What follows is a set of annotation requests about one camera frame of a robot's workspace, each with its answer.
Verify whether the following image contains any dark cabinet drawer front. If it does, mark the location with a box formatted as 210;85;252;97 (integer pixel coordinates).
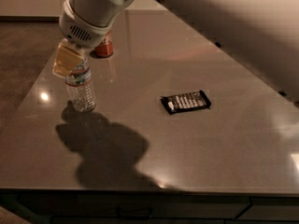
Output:
0;189;299;224

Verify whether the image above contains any clear plastic water bottle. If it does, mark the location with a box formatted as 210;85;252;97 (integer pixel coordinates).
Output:
65;56;96;112

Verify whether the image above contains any red coca-cola can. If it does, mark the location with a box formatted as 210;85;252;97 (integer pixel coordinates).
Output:
94;31;113;58

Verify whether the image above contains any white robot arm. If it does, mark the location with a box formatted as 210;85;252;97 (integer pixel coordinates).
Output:
59;0;299;103

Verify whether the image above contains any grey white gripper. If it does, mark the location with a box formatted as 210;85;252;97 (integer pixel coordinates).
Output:
52;0;134;78

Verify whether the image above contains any black rxbar chocolate wrapper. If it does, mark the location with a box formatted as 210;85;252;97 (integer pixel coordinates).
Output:
161;91;211;115

